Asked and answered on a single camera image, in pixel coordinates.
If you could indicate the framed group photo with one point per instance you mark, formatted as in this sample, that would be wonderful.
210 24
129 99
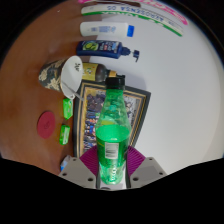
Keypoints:
91 116

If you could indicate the pink shuttlecock tube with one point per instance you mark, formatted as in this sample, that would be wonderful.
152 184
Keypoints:
148 2

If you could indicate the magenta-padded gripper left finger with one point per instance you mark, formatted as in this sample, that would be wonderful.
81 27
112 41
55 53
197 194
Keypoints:
78 171

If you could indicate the flat round red coaster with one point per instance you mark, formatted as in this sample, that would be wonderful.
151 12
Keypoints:
46 125

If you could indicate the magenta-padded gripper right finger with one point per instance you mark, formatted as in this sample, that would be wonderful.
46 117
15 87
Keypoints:
146 170

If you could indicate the white bottle with blue cap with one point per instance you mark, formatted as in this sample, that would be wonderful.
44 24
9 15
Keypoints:
103 29

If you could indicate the white green shuttlecock tube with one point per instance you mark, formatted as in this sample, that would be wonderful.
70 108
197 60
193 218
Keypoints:
133 13

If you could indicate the dark blue pump bottle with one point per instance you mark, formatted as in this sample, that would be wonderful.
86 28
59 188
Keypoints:
100 48

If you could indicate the floral patterned paper cup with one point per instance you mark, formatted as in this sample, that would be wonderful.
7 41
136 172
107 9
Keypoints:
53 76

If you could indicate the brown pump bottle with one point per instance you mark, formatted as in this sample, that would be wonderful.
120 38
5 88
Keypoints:
95 71

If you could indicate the green plastic drink bottle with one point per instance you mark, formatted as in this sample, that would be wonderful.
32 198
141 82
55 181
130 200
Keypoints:
112 140

